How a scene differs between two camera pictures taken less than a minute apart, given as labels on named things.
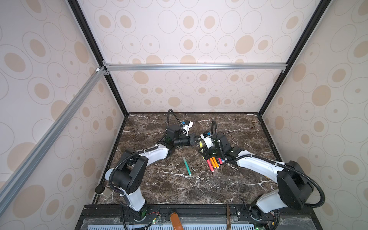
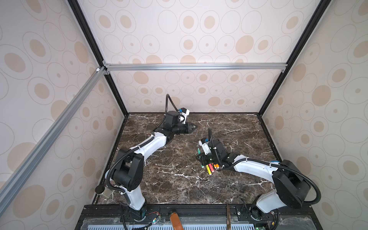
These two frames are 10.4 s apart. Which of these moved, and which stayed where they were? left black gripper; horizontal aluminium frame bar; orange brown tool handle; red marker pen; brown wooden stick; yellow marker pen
Moved: left black gripper; yellow marker pen
Stayed: horizontal aluminium frame bar; brown wooden stick; red marker pen; orange brown tool handle
